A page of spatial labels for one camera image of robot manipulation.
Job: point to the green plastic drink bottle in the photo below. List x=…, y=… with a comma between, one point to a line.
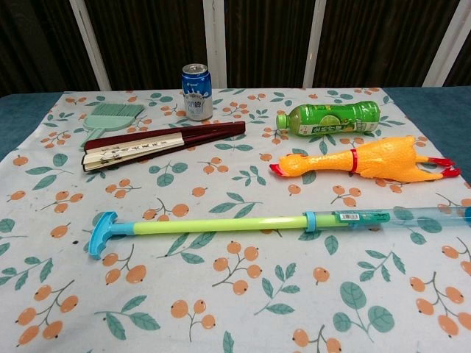
x=331, y=117

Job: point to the water squirter tube toy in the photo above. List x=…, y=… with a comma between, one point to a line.
x=221, y=225

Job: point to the yellow rubber chicken toy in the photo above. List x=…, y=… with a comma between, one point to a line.
x=386, y=158

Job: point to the floral fruit print tablecloth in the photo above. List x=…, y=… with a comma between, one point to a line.
x=235, y=294

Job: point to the white frame post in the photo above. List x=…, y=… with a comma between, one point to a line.
x=315, y=44
x=445, y=44
x=215, y=44
x=90, y=44

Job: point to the dark brown curtain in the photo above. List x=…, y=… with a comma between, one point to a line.
x=154, y=36

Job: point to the blue and white drink can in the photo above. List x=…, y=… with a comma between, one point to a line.
x=197, y=95

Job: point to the dark red folding fan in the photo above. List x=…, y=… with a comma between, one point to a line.
x=147, y=145

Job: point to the mint green hand brush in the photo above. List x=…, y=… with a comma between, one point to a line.
x=106, y=119

